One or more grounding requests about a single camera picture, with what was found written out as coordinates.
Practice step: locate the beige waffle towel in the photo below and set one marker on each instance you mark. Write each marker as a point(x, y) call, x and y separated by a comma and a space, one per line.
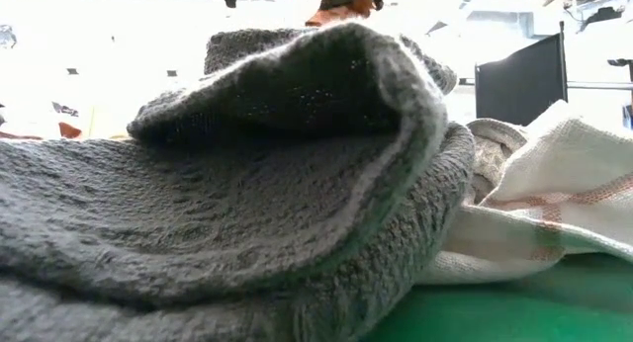
point(494, 154)

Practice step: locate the grey terry towel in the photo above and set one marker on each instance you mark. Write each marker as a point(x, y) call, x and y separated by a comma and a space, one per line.
point(198, 208)

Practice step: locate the white towel orange stripes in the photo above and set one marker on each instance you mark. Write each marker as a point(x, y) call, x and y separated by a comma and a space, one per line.
point(569, 154)

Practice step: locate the black standing panel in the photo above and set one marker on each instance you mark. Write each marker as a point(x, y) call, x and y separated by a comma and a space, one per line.
point(519, 85)

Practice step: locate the black ceiling lamp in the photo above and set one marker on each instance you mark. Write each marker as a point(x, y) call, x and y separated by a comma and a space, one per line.
point(7, 35)

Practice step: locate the grey metal rail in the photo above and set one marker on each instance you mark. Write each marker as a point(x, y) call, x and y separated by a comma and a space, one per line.
point(598, 86)

